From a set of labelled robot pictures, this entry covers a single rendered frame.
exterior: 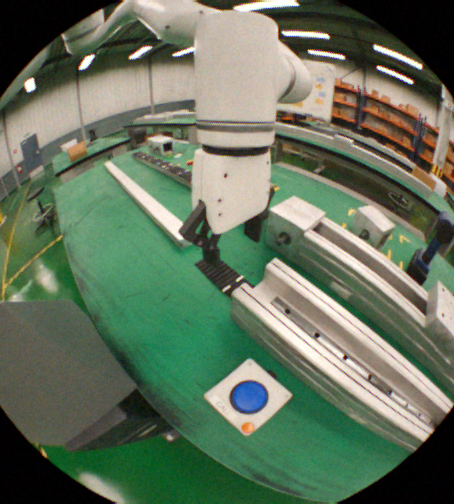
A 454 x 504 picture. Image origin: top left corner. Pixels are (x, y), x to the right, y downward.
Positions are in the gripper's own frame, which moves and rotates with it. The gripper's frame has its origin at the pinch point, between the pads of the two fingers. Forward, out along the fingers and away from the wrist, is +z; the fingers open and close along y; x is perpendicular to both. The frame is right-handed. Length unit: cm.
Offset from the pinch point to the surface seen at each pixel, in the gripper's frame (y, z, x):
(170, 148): -35, 8, -90
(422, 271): -37, 6, 37
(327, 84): -277, -67, -102
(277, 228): -13.9, 4.7, -1.1
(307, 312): -2.2, 5.3, 14.6
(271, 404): 11.8, 4.8, 19.9
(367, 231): -33.6, 4.9, 15.6
